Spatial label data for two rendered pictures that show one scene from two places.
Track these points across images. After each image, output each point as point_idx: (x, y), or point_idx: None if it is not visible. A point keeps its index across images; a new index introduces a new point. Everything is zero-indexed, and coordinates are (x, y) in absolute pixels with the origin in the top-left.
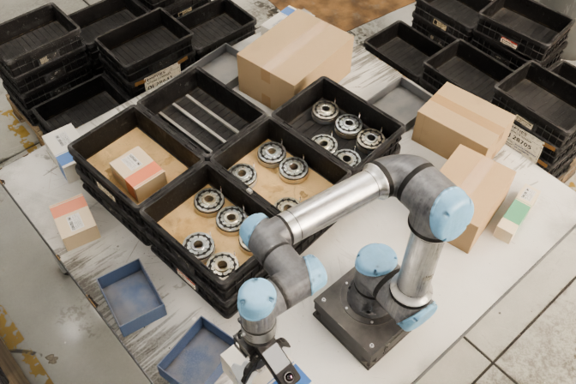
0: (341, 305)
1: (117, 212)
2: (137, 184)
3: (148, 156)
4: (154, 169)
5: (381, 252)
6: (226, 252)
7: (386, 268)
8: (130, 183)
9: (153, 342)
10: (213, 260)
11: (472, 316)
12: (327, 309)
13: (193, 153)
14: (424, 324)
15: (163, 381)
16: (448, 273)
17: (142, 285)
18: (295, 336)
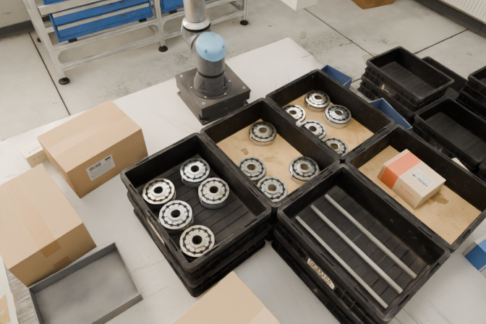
0: (232, 83)
1: None
2: (406, 153)
3: (406, 182)
4: (394, 167)
5: (206, 42)
6: (314, 105)
7: (207, 32)
8: (413, 155)
9: None
10: (324, 102)
11: (142, 92)
12: (242, 82)
13: (359, 170)
14: (176, 92)
15: None
16: (142, 116)
17: None
18: (263, 96)
